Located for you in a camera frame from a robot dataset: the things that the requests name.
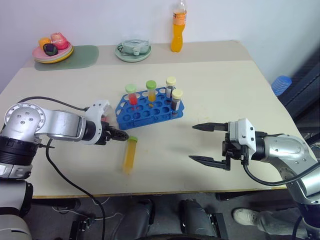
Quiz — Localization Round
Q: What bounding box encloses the black table frame bar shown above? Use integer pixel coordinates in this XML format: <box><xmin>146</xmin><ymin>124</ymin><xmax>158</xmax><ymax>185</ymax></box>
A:
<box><xmin>215</xmin><ymin>190</ymin><xmax>289</xmax><ymax>202</ymax></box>

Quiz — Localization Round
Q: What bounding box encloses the long yellow tube green cap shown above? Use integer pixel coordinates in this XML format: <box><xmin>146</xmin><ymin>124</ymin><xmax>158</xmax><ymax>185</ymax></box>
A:
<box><xmin>121</xmin><ymin>135</ymin><xmax>139</xmax><ymax>175</ymax></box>

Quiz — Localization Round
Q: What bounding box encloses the green placemat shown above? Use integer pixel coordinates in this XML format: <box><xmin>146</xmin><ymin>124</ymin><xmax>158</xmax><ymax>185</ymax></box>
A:
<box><xmin>33</xmin><ymin>44</ymin><xmax>100</xmax><ymax>72</ymax></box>

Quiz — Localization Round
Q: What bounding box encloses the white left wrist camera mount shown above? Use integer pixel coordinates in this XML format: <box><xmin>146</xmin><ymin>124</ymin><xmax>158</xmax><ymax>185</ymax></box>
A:
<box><xmin>84</xmin><ymin>99</ymin><xmax>112</xmax><ymax>146</ymax></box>

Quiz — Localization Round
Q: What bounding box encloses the orange toy food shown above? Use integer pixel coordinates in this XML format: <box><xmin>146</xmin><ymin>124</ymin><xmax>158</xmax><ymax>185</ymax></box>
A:
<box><xmin>38</xmin><ymin>37</ymin><xmax>52</xmax><ymax>49</ymax></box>

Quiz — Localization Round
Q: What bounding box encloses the red test tube green cap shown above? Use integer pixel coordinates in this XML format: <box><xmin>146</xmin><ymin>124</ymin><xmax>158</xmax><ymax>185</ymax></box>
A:
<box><xmin>124</xmin><ymin>84</ymin><xmax>139</xmax><ymax>106</ymax></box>

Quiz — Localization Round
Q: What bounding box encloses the dark test tube cream cap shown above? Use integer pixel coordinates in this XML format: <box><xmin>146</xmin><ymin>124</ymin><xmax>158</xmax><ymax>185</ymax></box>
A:
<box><xmin>165</xmin><ymin>76</ymin><xmax>177</xmax><ymax>100</ymax></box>
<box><xmin>170</xmin><ymin>88</ymin><xmax>184</xmax><ymax>116</ymax></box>

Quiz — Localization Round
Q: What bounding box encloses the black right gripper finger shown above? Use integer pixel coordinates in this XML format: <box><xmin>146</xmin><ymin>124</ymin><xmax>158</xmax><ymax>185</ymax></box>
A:
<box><xmin>188</xmin><ymin>155</ymin><xmax>231</xmax><ymax>172</ymax></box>
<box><xmin>191</xmin><ymin>122</ymin><xmax>230</xmax><ymax>133</ymax></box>

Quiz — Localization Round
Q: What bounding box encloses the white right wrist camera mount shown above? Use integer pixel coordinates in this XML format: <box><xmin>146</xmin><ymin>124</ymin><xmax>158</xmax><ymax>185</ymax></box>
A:
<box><xmin>228</xmin><ymin>118</ymin><xmax>257</xmax><ymax>154</ymax></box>

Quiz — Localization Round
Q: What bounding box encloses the blue test tube rack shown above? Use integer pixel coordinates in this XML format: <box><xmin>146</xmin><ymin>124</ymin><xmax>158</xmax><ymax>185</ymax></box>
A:
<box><xmin>114</xmin><ymin>86</ymin><xmax>186</xmax><ymax>131</ymax></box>

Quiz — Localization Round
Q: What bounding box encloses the grey trouser leg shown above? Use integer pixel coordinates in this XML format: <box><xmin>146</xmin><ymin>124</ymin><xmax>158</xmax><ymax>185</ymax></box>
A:
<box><xmin>256</xmin><ymin>206</ymin><xmax>309</xmax><ymax>236</ymax></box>

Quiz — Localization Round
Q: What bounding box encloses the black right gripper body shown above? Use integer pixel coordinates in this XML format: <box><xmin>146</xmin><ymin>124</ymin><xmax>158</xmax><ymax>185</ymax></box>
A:
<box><xmin>220</xmin><ymin>130</ymin><xmax>249</xmax><ymax>172</ymax></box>

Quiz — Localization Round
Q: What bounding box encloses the white shoe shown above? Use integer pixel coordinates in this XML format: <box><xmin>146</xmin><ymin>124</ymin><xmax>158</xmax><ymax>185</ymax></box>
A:
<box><xmin>232</xmin><ymin>207</ymin><xmax>261</xmax><ymax>226</ymax></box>

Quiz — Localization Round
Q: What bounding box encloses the long black hanging cable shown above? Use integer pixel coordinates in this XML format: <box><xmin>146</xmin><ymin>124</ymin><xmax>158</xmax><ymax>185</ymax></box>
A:
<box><xmin>39</xmin><ymin>138</ymin><xmax>107</xmax><ymax>240</ymax></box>

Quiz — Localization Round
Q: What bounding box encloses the dark purple toy fruit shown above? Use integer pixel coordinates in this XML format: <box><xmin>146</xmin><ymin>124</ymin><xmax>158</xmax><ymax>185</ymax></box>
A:
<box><xmin>42</xmin><ymin>43</ymin><xmax>59</xmax><ymax>56</ymax></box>

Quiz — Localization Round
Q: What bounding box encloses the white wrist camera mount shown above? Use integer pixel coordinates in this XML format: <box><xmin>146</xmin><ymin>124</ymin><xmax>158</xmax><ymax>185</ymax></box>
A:
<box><xmin>228</xmin><ymin>118</ymin><xmax>257</xmax><ymax>154</ymax></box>
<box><xmin>84</xmin><ymin>99</ymin><xmax>112</xmax><ymax>146</ymax></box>

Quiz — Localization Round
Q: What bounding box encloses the thin white floor cable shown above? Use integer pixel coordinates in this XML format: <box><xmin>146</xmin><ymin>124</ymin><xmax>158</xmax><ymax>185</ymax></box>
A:
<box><xmin>51</xmin><ymin>196</ymin><xmax>121</xmax><ymax>222</ymax></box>

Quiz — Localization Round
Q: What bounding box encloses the dark rounded shape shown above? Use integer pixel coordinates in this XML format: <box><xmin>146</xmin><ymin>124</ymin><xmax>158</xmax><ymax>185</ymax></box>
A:
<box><xmin>179</xmin><ymin>198</ymin><xmax>219</xmax><ymax>239</ymax></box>
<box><xmin>109</xmin><ymin>198</ymin><xmax>156</xmax><ymax>240</ymax></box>

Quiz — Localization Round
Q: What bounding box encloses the blue ribbed stack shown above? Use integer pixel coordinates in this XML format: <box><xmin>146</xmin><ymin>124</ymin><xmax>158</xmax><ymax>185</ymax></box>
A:
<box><xmin>270</xmin><ymin>75</ymin><xmax>293</xmax><ymax>96</ymax></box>

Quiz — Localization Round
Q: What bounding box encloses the black chair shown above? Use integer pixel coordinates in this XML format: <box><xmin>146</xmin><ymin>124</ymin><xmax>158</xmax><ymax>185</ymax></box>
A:
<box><xmin>276</xmin><ymin>49</ymin><xmax>320</xmax><ymax>151</ymax></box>

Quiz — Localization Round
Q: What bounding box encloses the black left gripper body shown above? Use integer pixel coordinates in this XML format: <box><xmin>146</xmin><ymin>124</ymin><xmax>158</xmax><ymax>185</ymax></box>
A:
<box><xmin>99</xmin><ymin>121</ymin><xmax>114</xmax><ymax>146</ymax></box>

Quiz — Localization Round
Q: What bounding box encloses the stack of plates with food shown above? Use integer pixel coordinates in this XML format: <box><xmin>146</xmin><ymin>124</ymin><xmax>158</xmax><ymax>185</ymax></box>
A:
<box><xmin>34</xmin><ymin>45</ymin><xmax>75</xmax><ymax>63</ymax></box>

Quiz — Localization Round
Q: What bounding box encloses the short yellow tube green cap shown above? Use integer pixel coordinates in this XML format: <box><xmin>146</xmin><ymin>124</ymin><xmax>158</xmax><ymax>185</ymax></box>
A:
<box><xmin>145</xmin><ymin>79</ymin><xmax>158</xmax><ymax>103</ymax></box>

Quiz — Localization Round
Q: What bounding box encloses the pink plate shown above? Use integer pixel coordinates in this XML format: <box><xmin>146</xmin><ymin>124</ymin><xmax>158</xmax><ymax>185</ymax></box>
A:
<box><xmin>31</xmin><ymin>43</ymin><xmax>73</xmax><ymax>61</ymax></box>

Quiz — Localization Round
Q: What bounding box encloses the orange soda bottle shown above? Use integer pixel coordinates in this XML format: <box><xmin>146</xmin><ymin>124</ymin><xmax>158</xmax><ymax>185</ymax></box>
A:
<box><xmin>170</xmin><ymin>0</ymin><xmax>189</xmax><ymax>53</ymax></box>

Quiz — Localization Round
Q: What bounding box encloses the pink toy peach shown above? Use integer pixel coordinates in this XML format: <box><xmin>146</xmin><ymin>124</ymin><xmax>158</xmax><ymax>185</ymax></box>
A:
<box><xmin>50</xmin><ymin>32</ymin><xmax>70</xmax><ymax>50</ymax></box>

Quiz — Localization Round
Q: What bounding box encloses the pale green strapped pouch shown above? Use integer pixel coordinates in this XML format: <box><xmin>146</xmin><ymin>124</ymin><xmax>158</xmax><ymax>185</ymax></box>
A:
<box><xmin>116</xmin><ymin>38</ymin><xmax>151</xmax><ymax>57</ymax></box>

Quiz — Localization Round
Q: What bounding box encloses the light green plate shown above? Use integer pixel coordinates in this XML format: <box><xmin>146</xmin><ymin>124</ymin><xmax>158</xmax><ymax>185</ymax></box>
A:
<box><xmin>114</xmin><ymin>41</ymin><xmax>153</xmax><ymax>63</ymax></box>

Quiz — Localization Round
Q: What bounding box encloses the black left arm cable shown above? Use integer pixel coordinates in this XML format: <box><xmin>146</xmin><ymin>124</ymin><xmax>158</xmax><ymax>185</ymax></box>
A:
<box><xmin>16</xmin><ymin>96</ymin><xmax>90</xmax><ymax>112</ymax></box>

